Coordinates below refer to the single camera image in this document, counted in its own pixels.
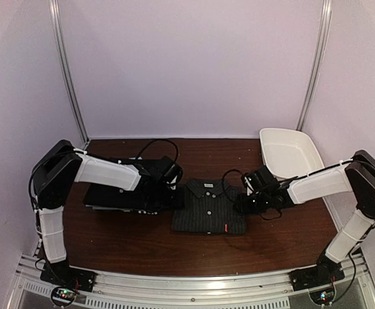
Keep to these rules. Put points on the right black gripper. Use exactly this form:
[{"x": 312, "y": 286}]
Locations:
[{"x": 243, "y": 207}]

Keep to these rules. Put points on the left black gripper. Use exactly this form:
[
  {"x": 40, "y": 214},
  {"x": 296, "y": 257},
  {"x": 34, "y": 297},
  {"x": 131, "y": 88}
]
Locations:
[{"x": 178, "y": 203}]

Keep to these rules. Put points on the black pinstriped long sleeve shirt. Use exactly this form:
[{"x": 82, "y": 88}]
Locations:
[{"x": 208, "y": 209}]

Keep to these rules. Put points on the stack of shirts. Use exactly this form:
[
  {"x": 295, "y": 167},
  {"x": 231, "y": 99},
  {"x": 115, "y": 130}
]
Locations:
[{"x": 128, "y": 185}]

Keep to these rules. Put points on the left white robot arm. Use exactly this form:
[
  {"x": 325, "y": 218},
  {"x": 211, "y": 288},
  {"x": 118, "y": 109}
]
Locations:
[{"x": 49, "y": 186}]

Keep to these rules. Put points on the white plastic tub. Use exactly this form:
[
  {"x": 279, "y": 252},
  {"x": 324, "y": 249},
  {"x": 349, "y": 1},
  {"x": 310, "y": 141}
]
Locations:
[{"x": 288, "y": 153}]

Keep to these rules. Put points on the right circuit board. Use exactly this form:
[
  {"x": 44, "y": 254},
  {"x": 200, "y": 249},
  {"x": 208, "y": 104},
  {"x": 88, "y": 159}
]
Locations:
[{"x": 322, "y": 297}]

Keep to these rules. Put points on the circuit board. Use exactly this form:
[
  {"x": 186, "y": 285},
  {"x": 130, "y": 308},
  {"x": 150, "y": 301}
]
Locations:
[
  {"x": 62, "y": 296},
  {"x": 322, "y": 297}
]

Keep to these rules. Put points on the left circuit board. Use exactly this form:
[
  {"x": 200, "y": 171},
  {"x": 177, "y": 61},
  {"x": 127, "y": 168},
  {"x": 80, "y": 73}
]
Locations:
[{"x": 62, "y": 296}]

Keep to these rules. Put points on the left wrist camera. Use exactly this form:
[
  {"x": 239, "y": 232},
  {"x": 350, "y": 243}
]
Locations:
[{"x": 173, "y": 184}]

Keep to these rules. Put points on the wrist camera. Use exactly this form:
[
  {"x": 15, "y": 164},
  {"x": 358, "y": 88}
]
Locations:
[
  {"x": 248, "y": 184},
  {"x": 173, "y": 184}
]

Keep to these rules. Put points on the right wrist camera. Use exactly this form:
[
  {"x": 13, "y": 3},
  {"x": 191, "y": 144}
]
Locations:
[{"x": 248, "y": 184}]

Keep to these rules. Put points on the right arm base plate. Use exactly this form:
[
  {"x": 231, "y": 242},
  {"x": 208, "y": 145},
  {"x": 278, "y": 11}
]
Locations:
[{"x": 312, "y": 277}]

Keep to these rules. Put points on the aluminium front rail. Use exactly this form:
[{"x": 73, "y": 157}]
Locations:
[{"x": 263, "y": 290}]

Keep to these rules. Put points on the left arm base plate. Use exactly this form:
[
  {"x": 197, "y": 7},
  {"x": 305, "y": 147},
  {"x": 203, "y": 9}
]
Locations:
[{"x": 62, "y": 274}]

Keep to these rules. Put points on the right aluminium post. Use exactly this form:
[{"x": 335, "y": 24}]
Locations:
[{"x": 321, "y": 44}]

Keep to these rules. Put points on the aluminium post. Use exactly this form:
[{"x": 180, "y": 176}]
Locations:
[
  {"x": 65, "y": 69},
  {"x": 321, "y": 44}
]

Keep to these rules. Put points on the left aluminium post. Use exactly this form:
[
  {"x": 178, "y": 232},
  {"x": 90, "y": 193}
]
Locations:
[{"x": 65, "y": 69}]

